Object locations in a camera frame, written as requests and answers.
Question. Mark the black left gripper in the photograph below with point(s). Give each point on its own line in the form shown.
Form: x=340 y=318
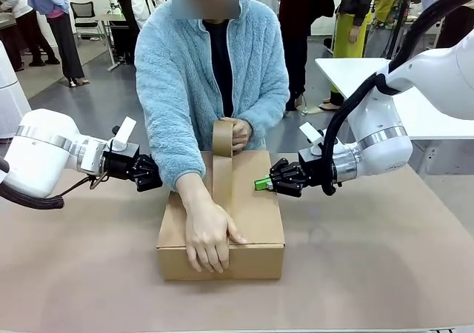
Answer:
x=122 y=161

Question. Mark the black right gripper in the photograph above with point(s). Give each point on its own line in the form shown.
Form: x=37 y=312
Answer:
x=313 y=168

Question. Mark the brown cardboard shipping box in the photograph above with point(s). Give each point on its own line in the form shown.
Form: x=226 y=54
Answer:
x=255 y=214

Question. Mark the brown packing tape roll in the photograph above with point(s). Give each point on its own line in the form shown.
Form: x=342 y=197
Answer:
x=222 y=137

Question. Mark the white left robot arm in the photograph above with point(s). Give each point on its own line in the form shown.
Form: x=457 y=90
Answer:
x=40 y=151

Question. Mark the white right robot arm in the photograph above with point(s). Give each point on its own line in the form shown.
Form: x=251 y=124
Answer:
x=381 y=133

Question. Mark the person's right forearm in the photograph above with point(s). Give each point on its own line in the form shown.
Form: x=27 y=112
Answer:
x=198 y=192

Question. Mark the person's left forearm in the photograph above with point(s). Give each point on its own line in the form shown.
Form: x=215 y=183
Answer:
x=264 y=111

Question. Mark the person's left hand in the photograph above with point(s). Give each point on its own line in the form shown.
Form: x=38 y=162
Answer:
x=241 y=133

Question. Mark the person's right hand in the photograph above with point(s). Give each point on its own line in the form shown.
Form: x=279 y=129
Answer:
x=207 y=237

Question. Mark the person in blue fleece jacket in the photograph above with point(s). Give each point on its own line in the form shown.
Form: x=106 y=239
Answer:
x=174 y=89

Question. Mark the white side table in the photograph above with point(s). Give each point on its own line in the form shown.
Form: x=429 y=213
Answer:
x=355 y=74

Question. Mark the white air purifier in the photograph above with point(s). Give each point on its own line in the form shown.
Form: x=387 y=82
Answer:
x=11 y=96

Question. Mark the person in yellow apron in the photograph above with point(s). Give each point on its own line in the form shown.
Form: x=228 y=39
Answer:
x=353 y=33

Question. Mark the person in dark red top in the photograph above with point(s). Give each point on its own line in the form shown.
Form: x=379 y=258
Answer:
x=303 y=15

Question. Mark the person blue shirt dark trousers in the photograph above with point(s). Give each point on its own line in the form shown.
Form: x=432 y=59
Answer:
x=61 y=33

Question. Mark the black mesh office chair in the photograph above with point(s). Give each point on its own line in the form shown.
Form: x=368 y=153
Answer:
x=85 y=15

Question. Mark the person white coat black apron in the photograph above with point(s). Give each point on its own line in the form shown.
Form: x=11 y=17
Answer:
x=129 y=0

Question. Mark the person white shirt black trousers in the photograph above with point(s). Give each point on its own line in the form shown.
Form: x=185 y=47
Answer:
x=18 y=22

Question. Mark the person in yellow-green jacket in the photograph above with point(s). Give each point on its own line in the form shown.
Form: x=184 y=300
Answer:
x=396 y=7

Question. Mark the beige top background desk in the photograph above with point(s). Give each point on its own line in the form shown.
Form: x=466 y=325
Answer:
x=7 y=19

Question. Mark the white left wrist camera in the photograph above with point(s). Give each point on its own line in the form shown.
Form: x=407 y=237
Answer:
x=124 y=133

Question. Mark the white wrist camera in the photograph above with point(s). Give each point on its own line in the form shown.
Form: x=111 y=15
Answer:
x=124 y=133
x=309 y=131

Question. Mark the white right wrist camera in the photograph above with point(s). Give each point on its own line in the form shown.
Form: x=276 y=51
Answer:
x=309 y=131

